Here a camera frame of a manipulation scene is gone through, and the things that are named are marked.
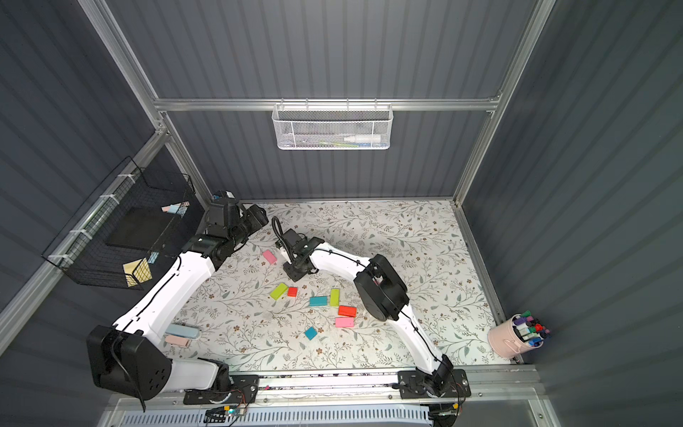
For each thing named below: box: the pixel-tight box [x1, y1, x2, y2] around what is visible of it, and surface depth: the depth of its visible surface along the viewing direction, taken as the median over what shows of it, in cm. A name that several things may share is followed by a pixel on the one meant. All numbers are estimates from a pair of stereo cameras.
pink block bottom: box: [335, 316, 355, 328], surface depth 86 cm
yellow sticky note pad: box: [121, 257, 153, 288], surface depth 65 cm
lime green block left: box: [270, 282, 289, 301], surface depth 94 cm
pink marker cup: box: [487, 310, 551, 359], surface depth 74 cm
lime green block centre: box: [329, 288, 341, 307], surface depth 93 cm
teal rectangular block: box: [309, 296, 329, 307], surface depth 93 cm
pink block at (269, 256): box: [262, 249, 278, 265], surface depth 104 cm
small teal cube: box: [304, 326, 318, 341], surface depth 86 cm
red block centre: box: [337, 305, 357, 318], surface depth 91 cm
